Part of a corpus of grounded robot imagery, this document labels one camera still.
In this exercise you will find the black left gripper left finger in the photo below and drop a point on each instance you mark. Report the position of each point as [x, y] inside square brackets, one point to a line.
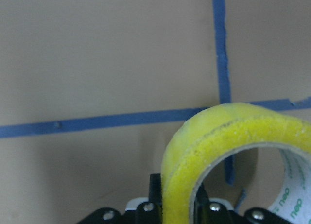
[155, 194]

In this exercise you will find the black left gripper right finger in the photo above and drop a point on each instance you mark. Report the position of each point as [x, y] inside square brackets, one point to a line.
[201, 203]

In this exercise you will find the yellow tape roll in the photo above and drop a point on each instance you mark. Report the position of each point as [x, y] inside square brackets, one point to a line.
[221, 131]

